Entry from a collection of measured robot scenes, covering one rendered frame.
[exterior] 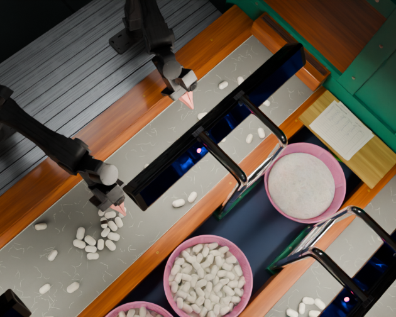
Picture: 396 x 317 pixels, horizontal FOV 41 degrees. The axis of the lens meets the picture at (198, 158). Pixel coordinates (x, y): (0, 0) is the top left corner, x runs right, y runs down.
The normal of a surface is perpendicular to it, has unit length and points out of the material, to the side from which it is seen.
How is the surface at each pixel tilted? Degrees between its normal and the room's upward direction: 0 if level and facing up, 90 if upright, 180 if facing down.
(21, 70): 0
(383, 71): 90
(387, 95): 90
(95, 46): 0
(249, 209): 0
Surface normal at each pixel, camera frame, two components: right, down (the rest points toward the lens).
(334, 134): 0.11, -0.29
